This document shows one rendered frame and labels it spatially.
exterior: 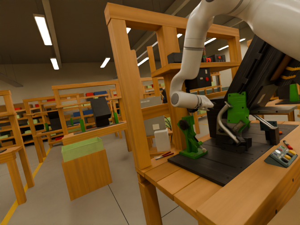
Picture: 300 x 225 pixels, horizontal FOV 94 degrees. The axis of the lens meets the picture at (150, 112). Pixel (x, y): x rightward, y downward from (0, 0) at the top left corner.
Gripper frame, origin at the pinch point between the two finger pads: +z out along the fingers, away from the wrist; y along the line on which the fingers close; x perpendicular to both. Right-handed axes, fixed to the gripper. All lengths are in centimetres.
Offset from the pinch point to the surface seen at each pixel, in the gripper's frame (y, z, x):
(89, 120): 464, 21, 512
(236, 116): -9.1, 18.2, 0.7
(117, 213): -11, -17, 175
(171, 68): 26.5, -22.6, -5.7
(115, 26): 50, -57, -12
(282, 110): -20.1, 30.1, -16.4
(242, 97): -2.5, 18.2, -10.6
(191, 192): -39, -28, 23
